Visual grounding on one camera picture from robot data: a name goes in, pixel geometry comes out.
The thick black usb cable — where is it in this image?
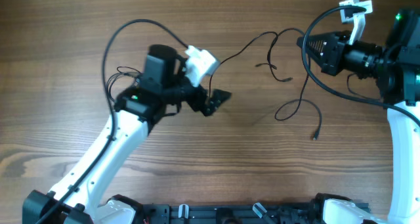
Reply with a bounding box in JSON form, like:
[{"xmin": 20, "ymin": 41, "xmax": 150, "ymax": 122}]
[{"xmin": 255, "ymin": 27, "xmax": 324, "ymax": 141}]

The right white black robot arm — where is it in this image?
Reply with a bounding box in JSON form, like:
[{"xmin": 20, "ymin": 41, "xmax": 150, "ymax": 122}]
[{"xmin": 297, "ymin": 5, "xmax": 419, "ymax": 223}]

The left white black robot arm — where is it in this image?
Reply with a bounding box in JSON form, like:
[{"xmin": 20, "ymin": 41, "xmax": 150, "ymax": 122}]
[{"xmin": 22, "ymin": 45, "xmax": 230, "ymax": 223}]

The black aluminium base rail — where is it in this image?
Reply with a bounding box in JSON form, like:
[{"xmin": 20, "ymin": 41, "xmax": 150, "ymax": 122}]
[{"xmin": 139, "ymin": 202, "xmax": 324, "ymax": 224}]

